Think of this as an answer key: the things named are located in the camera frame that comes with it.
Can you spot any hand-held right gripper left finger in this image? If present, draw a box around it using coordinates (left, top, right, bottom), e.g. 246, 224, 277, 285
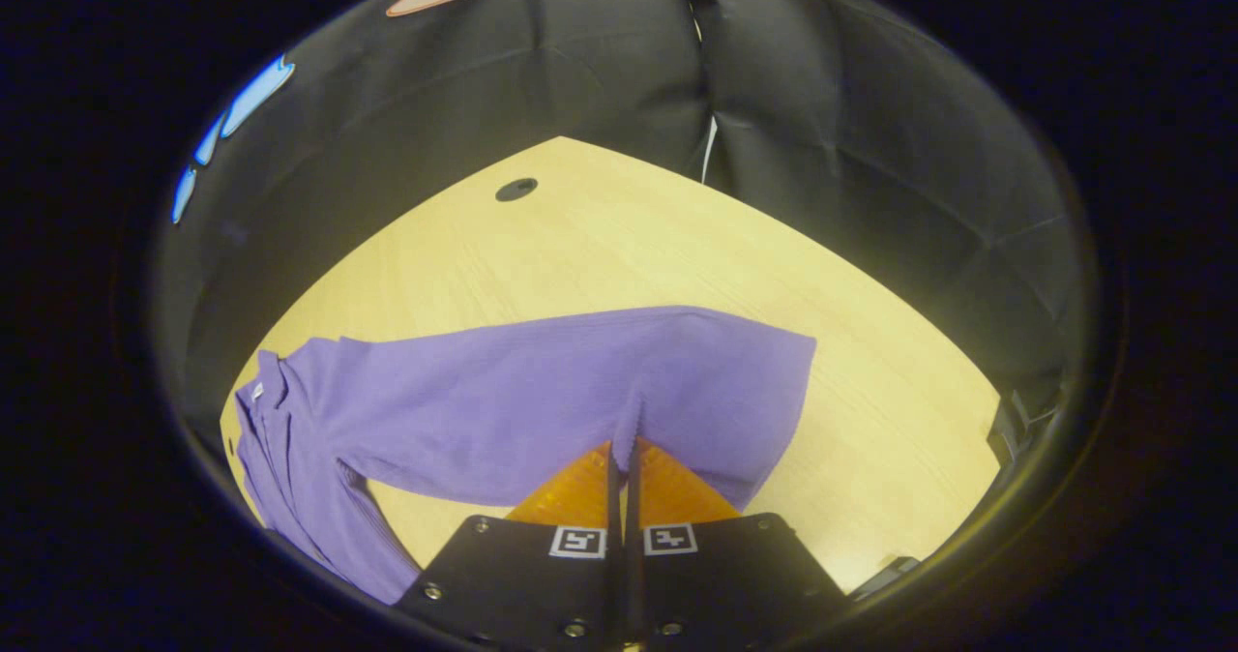
397, 439, 622, 648

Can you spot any purple ribbed button cardigan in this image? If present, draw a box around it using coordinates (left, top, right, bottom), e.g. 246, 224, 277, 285
235, 306, 818, 607

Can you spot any dark bar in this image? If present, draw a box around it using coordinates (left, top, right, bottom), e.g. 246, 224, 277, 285
849, 555, 922, 600

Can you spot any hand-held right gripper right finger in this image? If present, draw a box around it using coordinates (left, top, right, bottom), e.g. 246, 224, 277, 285
624, 436, 852, 648

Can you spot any dark frame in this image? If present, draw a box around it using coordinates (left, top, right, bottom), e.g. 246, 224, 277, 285
987, 381, 1065, 469

